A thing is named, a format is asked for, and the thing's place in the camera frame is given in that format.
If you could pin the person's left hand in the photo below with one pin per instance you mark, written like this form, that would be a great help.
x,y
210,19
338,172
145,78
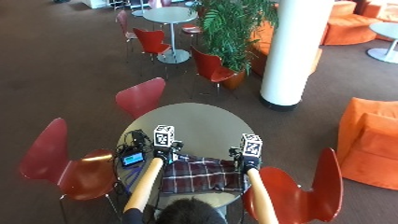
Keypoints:
x,y
165,154

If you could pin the person's right hand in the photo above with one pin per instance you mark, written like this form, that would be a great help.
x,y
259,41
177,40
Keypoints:
x,y
249,162

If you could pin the white marker cube left glove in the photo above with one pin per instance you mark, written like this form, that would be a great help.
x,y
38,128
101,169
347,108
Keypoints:
x,y
163,135

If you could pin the white marker cube glove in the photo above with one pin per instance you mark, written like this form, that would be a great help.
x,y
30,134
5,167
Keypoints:
x,y
251,145
163,135

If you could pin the white marker cube right glove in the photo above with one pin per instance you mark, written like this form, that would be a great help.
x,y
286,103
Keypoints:
x,y
251,145

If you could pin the grey round working table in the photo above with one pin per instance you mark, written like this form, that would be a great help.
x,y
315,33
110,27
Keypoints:
x,y
202,124

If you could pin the dark red plaid cloth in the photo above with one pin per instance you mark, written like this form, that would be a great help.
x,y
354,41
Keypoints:
x,y
198,174

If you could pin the black device with blue screen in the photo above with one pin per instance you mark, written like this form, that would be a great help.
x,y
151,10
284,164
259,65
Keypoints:
x,y
131,159

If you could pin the red wooden chair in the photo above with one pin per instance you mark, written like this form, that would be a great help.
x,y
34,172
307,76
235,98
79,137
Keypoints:
x,y
306,199
70,168
122,23
209,68
141,96
191,29
150,40

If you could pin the orange plant pot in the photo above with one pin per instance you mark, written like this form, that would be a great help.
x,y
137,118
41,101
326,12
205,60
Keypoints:
x,y
234,80

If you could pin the person's dark sleeve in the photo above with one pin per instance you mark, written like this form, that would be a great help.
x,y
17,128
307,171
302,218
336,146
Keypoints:
x,y
131,216

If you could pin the orange upholstered armchair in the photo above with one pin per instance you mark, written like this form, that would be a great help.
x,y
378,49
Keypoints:
x,y
370,146

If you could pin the white round pillar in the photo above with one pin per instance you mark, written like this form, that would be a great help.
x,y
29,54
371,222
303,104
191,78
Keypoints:
x,y
294,53

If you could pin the orange upholstered bench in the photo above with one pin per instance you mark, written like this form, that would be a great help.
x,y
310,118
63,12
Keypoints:
x,y
261,43

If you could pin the green potted palm plant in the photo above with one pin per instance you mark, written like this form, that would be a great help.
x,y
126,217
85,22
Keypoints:
x,y
231,31

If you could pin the orange round sofa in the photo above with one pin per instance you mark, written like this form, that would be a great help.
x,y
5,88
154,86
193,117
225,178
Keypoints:
x,y
347,28

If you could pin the grey round pedestal table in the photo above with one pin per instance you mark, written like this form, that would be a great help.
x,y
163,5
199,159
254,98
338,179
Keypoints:
x,y
387,34
170,15

